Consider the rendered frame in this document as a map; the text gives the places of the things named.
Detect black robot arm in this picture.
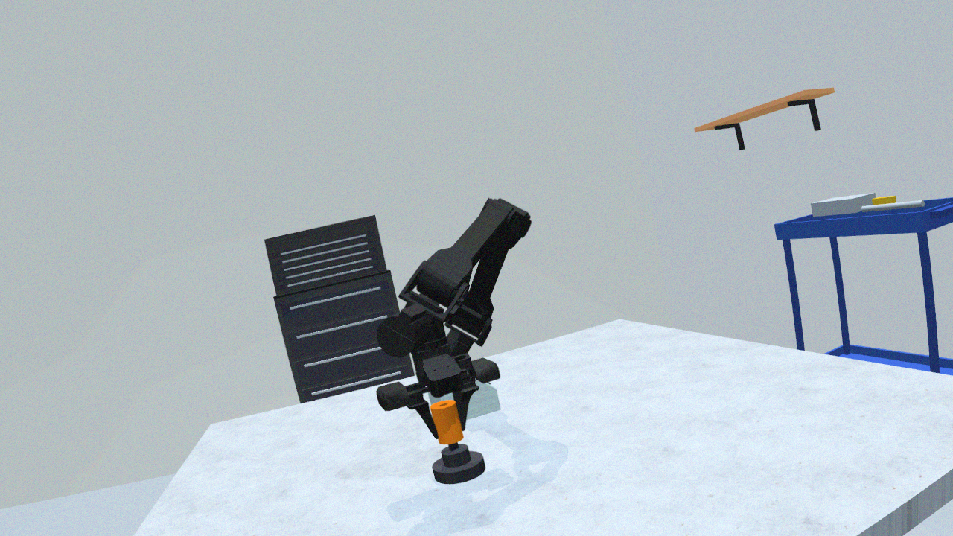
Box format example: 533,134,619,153
377,198,532,398

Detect orange knob with d-shaped hole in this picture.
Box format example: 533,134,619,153
430,400,464,444

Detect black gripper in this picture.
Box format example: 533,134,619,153
376,336,501,439

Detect grey round pedestal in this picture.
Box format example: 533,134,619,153
432,442,485,484

